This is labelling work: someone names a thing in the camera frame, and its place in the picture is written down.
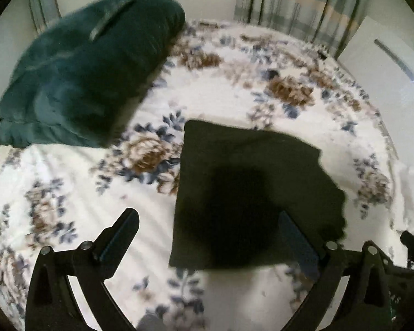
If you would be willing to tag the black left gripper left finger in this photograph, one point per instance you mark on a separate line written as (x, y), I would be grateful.
(51, 303)

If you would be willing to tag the striped green curtain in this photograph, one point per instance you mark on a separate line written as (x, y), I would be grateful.
(331, 23)

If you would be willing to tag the white panel with grey strip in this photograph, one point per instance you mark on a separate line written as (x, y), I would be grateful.
(383, 64)

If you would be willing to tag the white floral bed cover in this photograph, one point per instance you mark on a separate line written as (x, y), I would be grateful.
(230, 74)

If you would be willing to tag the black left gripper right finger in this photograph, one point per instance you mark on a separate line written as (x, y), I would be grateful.
(366, 300)

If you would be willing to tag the dark green pillow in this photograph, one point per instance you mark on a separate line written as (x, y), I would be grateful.
(71, 84)

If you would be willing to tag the black garment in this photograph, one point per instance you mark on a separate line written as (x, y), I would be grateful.
(244, 193)

